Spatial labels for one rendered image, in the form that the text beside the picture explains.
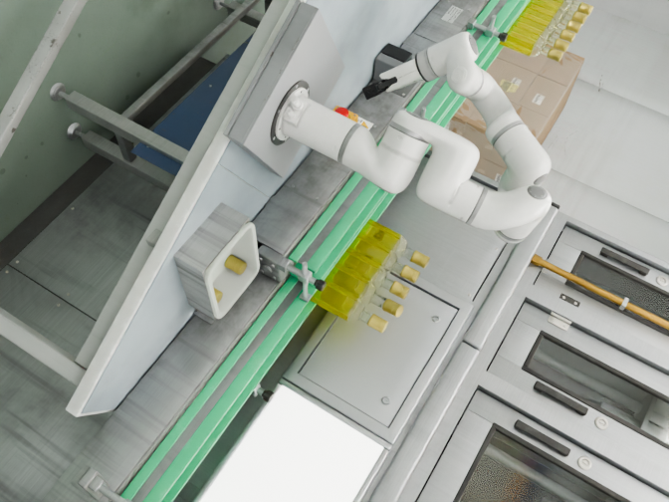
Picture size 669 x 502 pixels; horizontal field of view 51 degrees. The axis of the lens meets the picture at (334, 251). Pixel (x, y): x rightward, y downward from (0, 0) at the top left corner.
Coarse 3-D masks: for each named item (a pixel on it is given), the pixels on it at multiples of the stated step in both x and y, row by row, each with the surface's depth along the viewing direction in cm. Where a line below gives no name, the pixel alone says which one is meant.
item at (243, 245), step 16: (240, 240) 164; (256, 240) 162; (224, 256) 150; (240, 256) 171; (256, 256) 167; (208, 272) 148; (224, 272) 172; (256, 272) 172; (208, 288) 152; (224, 288) 169; (240, 288) 170; (224, 304) 167
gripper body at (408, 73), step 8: (416, 56) 168; (408, 64) 167; (416, 64) 167; (384, 72) 171; (392, 72) 169; (400, 72) 168; (408, 72) 168; (416, 72) 167; (400, 80) 169; (408, 80) 168; (416, 80) 169; (424, 80) 169; (392, 88) 171; (400, 88) 173
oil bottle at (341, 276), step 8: (336, 264) 185; (336, 272) 184; (344, 272) 184; (352, 272) 184; (336, 280) 183; (344, 280) 183; (352, 280) 183; (360, 280) 183; (368, 280) 183; (344, 288) 182; (352, 288) 182; (360, 288) 182; (368, 288) 182; (360, 296) 181; (368, 296) 181
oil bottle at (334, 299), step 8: (328, 280) 184; (328, 288) 182; (336, 288) 182; (320, 296) 181; (328, 296) 181; (336, 296) 181; (344, 296) 181; (352, 296) 181; (320, 304) 184; (328, 304) 181; (336, 304) 179; (344, 304) 179; (352, 304) 180; (360, 304) 180; (336, 312) 182; (344, 312) 179; (352, 312) 178; (360, 312) 179; (344, 320) 183; (352, 320) 180
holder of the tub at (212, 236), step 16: (224, 208) 157; (208, 224) 154; (224, 224) 154; (240, 224) 155; (192, 240) 152; (208, 240) 152; (224, 240) 152; (176, 256) 150; (192, 256) 150; (208, 256) 150; (192, 272) 151; (192, 288) 158; (192, 304) 167; (208, 304) 160; (208, 320) 172
